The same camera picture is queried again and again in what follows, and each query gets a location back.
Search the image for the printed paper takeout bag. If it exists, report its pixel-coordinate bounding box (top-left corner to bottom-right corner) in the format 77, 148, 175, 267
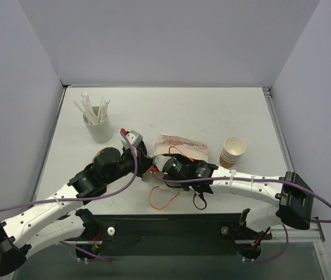
140, 133, 209, 210

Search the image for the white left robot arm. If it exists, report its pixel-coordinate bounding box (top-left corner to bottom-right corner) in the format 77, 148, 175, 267
0, 133, 152, 277

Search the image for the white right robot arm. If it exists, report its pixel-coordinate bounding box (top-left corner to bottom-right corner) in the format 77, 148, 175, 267
153, 155, 314, 238

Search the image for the brown cardboard cup carrier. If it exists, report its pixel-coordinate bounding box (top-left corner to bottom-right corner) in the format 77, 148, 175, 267
92, 148, 106, 162

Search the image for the white straw holder cup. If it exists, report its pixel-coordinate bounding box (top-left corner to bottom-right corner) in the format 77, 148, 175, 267
83, 106, 114, 144

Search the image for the stack of brown paper cups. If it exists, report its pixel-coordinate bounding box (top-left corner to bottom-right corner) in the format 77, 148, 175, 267
219, 136, 247, 167

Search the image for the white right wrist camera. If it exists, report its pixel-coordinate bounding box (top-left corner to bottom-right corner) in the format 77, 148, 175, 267
153, 155, 171, 172

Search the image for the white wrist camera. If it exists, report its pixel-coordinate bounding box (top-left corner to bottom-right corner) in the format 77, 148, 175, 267
120, 128, 146, 158
153, 155, 171, 172

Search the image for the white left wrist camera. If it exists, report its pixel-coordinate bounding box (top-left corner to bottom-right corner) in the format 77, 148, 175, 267
120, 128, 146, 158

